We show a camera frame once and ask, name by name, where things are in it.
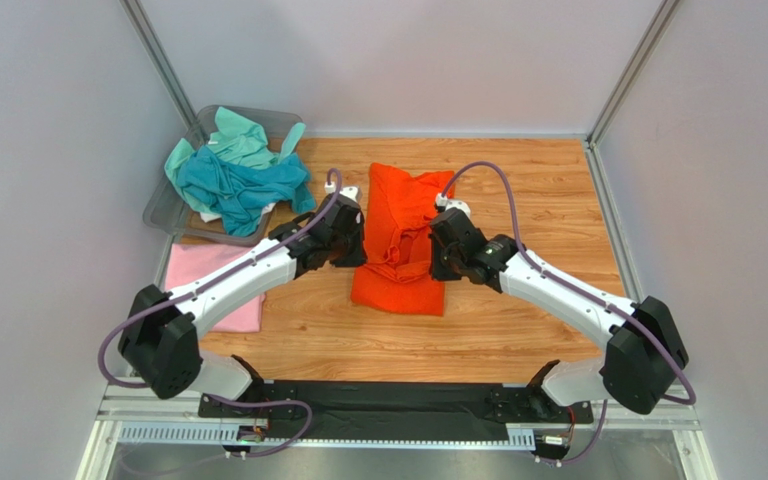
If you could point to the aluminium frame rail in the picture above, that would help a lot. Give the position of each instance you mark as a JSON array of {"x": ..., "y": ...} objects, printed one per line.
[{"x": 137, "y": 436}]

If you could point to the black base cloth strip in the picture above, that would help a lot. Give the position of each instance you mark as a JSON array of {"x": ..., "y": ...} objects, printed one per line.
[{"x": 387, "y": 411}]

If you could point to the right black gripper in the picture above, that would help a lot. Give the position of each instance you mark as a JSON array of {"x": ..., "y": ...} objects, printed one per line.
[{"x": 445, "y": 246}]

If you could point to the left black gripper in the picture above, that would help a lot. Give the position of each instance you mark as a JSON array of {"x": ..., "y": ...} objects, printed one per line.
[{"x": 359, "y": 255}]

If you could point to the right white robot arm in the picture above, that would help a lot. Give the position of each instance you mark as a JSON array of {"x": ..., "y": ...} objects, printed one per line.
[{"x": 642, "y": 351}]

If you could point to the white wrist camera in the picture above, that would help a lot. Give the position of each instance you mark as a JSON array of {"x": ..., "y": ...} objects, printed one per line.
[
  {"x": 444, "y": 203},
  {"x": 352, "y": 192}
]

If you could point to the white cloth in bin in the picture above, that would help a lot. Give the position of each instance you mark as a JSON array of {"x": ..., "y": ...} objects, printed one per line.
[{"x": 211, "y": 217}]

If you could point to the light mint t shirt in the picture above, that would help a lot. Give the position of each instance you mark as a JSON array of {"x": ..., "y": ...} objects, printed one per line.
[{"x": 239, "y": 141}]

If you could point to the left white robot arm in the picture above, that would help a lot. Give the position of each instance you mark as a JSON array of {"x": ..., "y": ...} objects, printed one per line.
[{"x": 161, "y": 339}]

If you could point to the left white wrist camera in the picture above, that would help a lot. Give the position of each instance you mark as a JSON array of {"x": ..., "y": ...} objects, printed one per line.
[{"x": 352, "y": 192}]

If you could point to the folded pink t shirt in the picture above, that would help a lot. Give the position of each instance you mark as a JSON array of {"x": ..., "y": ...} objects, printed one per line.
[{"x": 190, "y": 262}]

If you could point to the dark teal t shirt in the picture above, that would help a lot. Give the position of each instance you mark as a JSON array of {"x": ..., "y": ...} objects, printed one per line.
[{"x": 239, "y": 193}]

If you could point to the orange t shirt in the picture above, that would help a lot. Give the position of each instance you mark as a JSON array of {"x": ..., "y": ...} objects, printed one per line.
[{"x": 396, "y": 276}]

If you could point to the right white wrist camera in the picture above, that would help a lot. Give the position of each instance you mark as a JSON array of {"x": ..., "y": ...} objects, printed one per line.
[{"x": 444, "y": 203}]

